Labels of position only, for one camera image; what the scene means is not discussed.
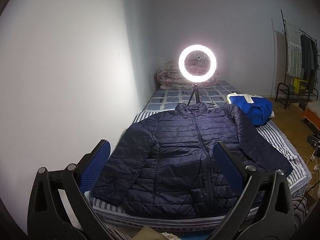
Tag striped bed sheet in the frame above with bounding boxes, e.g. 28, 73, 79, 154
85, 111, 310, 230

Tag folded floral quilt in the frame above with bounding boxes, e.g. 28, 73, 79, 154
157, 60, 218, 90

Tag navy puffer jacket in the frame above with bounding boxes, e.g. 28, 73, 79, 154
91, 102, 293, 218

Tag blue checked bed sheet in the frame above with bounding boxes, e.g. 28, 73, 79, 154
144, 80, 240, 112

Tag black cable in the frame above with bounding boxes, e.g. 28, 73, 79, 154
200, 91, 237, 108

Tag black device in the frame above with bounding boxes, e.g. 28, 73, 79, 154
307, 134, 320, 156

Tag ring light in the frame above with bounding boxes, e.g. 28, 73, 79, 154
178, 44, 217, 84

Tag black tripod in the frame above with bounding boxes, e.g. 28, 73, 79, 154
186, 83, 203, 106

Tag striped hanging towel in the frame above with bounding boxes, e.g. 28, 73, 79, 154
285, 21, 303, 77

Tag blue and white jacket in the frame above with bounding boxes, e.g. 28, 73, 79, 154
226, 93, 275, 126

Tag black clothes rack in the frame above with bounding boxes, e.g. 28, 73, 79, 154
272, 9, 320, 110

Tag orange covered furniture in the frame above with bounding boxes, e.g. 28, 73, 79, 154
302, 100, 320, 132

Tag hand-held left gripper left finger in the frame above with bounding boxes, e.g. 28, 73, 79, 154
27, 139, 112, 240

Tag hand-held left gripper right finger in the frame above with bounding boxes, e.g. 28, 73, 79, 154
210, 142, 295, 240

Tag yellow box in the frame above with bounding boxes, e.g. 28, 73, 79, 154
292, 77, 308, 95

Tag dark hanging clothes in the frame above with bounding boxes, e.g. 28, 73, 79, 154
300, 34, 320, 93

